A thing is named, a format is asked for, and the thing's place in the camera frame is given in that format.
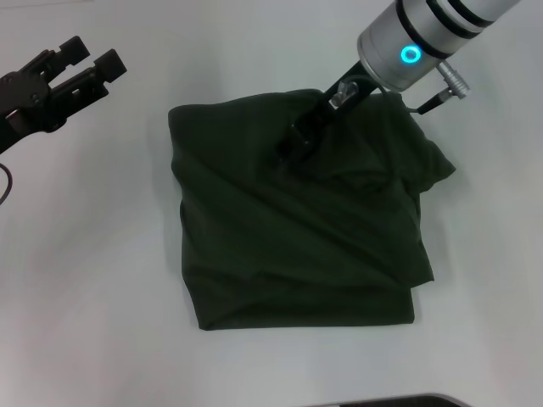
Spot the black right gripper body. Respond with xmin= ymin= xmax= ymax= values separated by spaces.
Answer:
xmin=290 ymin=61 xmax=383 ymax=148

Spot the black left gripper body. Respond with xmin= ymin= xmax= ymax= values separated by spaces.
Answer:
xmin=0 ymin=69 xmax=56 ymax=157

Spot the dark green printed t-shirt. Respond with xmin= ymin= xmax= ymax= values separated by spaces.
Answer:
xmin=166 ymin=87 xmax=458 ymax=332

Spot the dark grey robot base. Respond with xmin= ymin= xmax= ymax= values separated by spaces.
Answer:
xmin=305 ymin=393 xmax=472 ymax=407

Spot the right gripper cable with plug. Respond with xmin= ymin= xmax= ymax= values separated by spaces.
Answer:
xmin=330 ymin=59 xmax=473 ymax=116

